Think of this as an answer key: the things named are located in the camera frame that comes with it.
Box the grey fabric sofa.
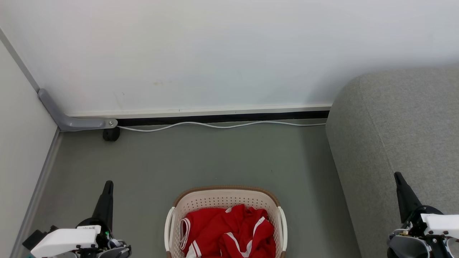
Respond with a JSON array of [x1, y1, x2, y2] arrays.
[[326, 66, 459, 258]]

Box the black round foot caster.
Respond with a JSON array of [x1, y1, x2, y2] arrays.
[[103, 127, 120, 142]]

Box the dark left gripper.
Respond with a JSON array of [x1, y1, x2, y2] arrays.
[[76, 180, 114, 248]]

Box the grey metal partition foot bracket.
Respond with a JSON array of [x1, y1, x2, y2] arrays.
[[38, 89, 118, 132]]

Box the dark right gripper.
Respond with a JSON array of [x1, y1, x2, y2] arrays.
[[394, 172, 444, 236]]

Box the white baseboard trim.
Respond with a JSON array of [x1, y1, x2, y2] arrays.
[[66, 104, 332, 119]]

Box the white floor cable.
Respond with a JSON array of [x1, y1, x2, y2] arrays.
[[117, 121, 327, 133]]

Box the cream perforated laundry basket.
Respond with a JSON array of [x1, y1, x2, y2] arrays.
[[164, 185, 288, 258]]

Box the red garment white stripes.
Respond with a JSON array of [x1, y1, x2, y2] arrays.
[[180, 204, 276, 258]]

